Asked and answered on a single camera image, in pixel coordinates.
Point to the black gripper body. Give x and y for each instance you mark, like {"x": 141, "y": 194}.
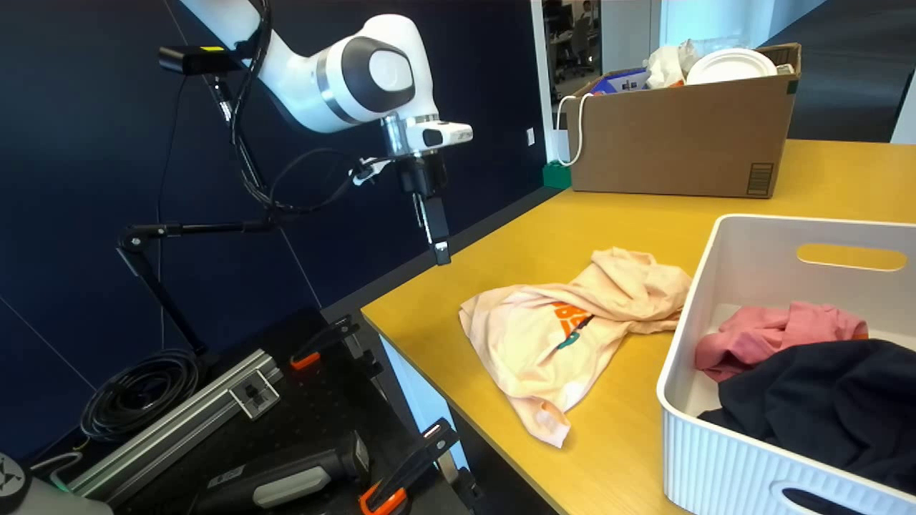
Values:
{"x": 420, "y": 187}

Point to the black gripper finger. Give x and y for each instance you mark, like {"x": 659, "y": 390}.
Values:
{"x": 438, "y": 243}

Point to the peach printed T-shirt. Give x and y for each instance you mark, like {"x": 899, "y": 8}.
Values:
{"x": 532, "y": 343}

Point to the green small object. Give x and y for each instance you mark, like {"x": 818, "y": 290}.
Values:
{"x": 555, "y": 176}

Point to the small orange black clamp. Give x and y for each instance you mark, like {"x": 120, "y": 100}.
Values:
{"x": 303, "y": 360}

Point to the purple and white carton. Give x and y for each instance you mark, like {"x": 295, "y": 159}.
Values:
{"x": 619, "y": 81}

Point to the brown cardboard box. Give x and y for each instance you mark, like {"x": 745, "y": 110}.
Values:
{"x": 675, "y": 144}

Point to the large orange black clamp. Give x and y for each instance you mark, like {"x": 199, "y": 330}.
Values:
{"x": 382, "y": 499}

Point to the white crumpled plastic bag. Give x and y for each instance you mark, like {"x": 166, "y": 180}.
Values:
{"x": 667, "y": 66}

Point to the aluminium extrusion bar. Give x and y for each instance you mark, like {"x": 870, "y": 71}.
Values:
{"x": 171, "y": 432}

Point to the white paper plate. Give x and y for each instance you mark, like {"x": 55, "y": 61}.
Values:
{"x": 731, "y": 66}

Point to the pink cloth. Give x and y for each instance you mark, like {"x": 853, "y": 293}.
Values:
{"x": 763, "y": 333}

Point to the white ribbed plastic bin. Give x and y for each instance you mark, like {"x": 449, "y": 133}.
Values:
{"x": 705, "y": 459}

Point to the black cloth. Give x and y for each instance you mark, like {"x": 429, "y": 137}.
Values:
{"x": 838, "y": 410}

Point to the black articulated camera stand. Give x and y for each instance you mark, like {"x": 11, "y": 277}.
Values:
{"x": 189, "y": 226}

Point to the black camera with yellow label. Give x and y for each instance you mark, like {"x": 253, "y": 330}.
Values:
{"x": 203, "y": 58}

